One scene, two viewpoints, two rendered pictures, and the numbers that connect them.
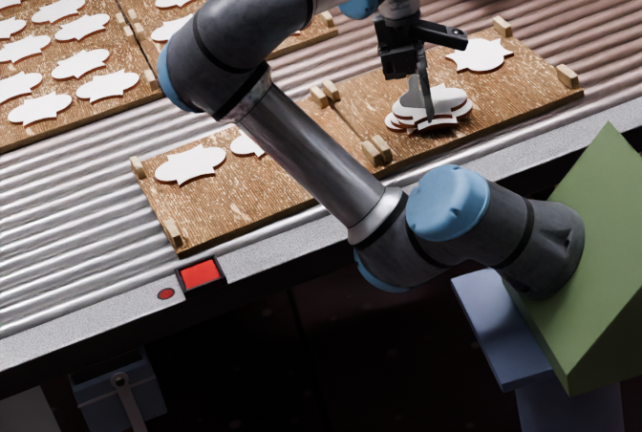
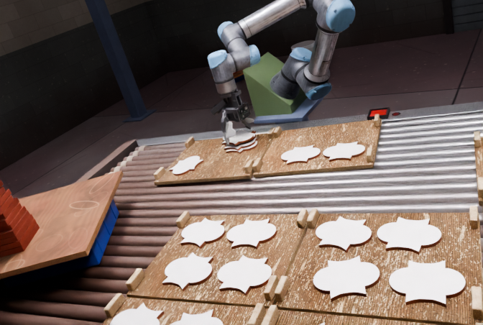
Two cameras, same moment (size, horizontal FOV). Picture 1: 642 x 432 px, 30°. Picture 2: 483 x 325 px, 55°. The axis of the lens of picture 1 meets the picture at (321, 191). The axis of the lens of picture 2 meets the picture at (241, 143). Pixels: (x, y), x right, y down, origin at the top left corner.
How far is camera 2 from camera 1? 344 cm
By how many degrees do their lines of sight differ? 113
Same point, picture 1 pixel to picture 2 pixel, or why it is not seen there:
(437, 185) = (302, 52)
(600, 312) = not seen: hidden behind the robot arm
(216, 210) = (351, 130)
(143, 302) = (407, 113)
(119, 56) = (309, 272)
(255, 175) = (322, 141)
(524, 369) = not seen: hidden behind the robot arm
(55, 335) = (451, 108)
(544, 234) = not seen: hidden behind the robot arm
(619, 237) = (275, 69)
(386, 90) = (231, 164)
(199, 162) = (338, 149)
